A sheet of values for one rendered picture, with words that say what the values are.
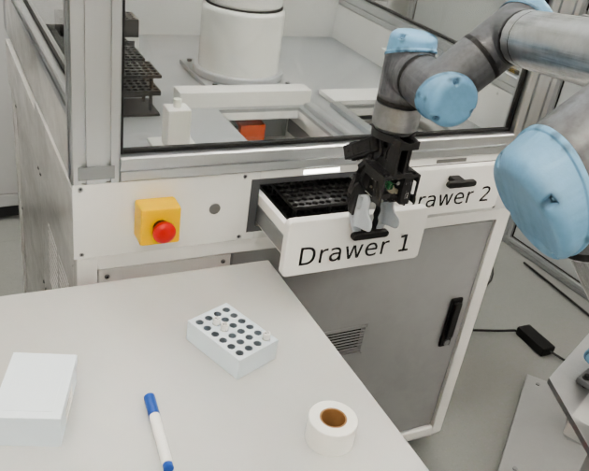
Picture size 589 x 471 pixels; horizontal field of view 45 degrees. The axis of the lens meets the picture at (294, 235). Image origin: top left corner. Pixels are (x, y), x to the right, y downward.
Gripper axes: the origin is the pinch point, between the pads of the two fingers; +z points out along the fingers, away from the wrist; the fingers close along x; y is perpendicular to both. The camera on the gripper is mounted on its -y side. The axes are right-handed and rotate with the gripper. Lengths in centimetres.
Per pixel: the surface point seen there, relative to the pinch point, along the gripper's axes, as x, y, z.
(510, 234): 162, -112, 85
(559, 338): 133, -48, 91
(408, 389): 39, -19, 65
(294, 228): -13.6, -1.3, -1.1
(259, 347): -24.7, 13.0, 10.8
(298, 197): -6.0, -14.6, 0.6
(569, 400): 21.3, 35.4, 14.6
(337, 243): -4.4, -1.3, 3.1
